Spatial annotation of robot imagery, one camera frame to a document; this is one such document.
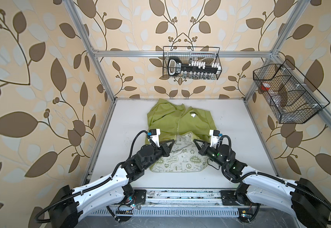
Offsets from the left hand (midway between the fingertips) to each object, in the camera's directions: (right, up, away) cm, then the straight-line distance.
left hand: (176, 141), depth 71 cm
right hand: (+10, -1, +5) cm, 11 cm away
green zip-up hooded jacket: (+6, +5, +27) cm, 28 cm away
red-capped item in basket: (+52, +30, +9) cm, 60 cm away
